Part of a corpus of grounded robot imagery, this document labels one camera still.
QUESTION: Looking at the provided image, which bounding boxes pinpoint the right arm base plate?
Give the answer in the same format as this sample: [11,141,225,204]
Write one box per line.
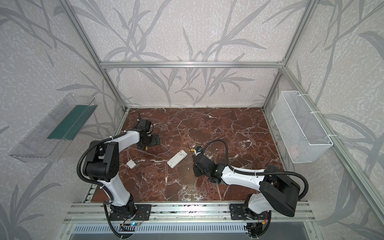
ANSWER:
[229,204,270,222]

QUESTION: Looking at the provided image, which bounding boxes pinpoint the clear plastic wall bin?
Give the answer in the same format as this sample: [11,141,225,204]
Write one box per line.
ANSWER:
[10,94,98,163]

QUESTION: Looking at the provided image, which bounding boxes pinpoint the white wire mesh basket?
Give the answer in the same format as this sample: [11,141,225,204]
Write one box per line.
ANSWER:
[272,91,333,164]

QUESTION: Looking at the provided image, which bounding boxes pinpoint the aluminium mounting rail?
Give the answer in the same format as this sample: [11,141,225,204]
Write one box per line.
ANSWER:
[63,202,316,224]

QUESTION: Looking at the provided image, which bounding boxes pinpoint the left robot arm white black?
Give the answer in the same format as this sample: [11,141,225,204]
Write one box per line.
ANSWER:
[77,119,160,215]

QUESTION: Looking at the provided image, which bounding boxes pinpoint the white remote control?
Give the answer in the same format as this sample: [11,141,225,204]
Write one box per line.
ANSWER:
[167,150,188,169]

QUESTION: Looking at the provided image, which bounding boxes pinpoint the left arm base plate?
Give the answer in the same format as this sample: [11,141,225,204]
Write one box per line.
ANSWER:
[109,204,152,221]

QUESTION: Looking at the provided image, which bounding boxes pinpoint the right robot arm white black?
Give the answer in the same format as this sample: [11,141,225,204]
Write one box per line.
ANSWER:
[193,139,309,220]

